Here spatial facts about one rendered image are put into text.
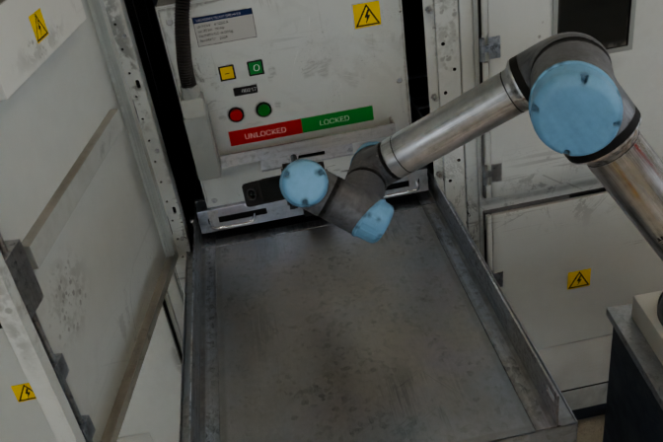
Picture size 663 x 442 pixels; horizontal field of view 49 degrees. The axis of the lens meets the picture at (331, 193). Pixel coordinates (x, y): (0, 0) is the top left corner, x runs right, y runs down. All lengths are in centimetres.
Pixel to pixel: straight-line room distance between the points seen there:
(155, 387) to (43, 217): 87
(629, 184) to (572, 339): 105
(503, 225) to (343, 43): 59
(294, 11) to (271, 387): 73
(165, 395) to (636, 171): 130
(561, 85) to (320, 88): 69
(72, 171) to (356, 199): 47
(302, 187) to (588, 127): 44
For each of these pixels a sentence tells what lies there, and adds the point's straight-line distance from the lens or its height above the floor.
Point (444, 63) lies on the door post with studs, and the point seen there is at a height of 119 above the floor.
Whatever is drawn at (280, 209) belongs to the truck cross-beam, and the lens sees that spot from 168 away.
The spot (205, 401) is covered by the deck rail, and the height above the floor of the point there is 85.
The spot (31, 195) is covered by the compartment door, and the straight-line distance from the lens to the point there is 115.
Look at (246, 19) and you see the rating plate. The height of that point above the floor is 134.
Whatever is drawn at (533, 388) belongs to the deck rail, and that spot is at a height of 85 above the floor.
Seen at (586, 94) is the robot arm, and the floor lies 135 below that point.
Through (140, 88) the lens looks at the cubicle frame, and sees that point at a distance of 151.
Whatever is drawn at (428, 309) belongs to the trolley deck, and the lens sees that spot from 141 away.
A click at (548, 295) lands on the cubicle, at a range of 196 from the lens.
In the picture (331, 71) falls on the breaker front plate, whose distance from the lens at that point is 156.
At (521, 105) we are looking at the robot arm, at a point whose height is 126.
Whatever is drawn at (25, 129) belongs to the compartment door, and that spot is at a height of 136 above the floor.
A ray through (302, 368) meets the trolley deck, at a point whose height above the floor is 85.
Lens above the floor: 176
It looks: 31 degrees down
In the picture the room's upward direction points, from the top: 9 degrees counter-clockwise
